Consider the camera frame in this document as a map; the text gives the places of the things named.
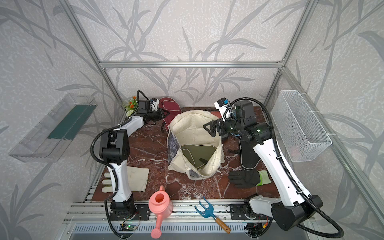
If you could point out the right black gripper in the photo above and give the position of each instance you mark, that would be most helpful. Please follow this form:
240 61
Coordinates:
219 123

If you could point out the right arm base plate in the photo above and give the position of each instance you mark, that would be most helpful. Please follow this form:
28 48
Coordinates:
243 212

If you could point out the black and green glove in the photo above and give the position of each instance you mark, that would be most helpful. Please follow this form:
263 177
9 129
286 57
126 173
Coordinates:
249 179

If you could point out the maroon paddle case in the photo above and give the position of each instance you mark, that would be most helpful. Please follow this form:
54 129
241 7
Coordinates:
170 109

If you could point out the pink watering can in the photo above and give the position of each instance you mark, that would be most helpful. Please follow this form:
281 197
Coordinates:
161 206

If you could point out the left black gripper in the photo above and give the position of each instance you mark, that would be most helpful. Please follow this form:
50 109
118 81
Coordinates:
160 114

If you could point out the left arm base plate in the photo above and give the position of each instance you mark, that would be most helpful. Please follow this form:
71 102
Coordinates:
142 212

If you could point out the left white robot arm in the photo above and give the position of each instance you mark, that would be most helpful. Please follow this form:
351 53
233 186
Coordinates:
114 153

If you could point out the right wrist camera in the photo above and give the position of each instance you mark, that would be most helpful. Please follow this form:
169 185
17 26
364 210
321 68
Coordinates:
241 110

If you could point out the olive green paddle case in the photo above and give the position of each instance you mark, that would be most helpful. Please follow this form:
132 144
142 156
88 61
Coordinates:
198 155

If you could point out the blue hand rake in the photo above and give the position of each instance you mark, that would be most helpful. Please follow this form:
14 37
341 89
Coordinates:
209 213

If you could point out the beige canvas bag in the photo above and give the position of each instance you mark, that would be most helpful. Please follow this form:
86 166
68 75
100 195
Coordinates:
187 129

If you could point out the green artificial plant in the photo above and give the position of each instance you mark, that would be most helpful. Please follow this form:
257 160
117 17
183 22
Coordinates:
130 106

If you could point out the clear plastic wall shelf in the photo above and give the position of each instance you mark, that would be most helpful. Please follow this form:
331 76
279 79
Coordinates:
50 138

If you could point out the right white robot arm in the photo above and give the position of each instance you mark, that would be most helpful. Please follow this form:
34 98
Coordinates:
262 160

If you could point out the beige work glove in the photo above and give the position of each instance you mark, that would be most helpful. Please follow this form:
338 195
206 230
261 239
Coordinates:
137 177

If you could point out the white wire mesh basket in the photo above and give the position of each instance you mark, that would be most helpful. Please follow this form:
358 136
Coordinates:
303 135

